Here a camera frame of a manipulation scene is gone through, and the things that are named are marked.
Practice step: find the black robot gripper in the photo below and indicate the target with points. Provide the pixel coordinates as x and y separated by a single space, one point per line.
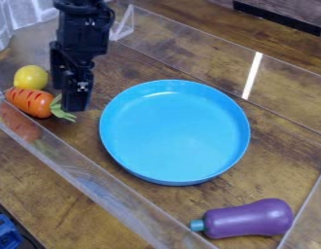
86 21

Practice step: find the orange toy carrot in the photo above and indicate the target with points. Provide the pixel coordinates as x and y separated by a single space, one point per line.
39 103

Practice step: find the blue round tray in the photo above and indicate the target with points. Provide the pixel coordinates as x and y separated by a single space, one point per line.
175 132

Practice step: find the yellow toy lemon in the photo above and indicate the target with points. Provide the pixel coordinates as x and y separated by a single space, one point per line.
31 77

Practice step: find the white mesh curtain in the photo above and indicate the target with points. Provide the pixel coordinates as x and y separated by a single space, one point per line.
21 13

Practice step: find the blue object at corner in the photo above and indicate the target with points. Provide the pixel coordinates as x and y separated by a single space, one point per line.
11 238

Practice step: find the purple toy eggplant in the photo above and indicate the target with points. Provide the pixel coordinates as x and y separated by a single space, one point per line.
266 217

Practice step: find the clear acrylic barrier frame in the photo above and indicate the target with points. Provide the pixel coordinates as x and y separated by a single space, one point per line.
75 198

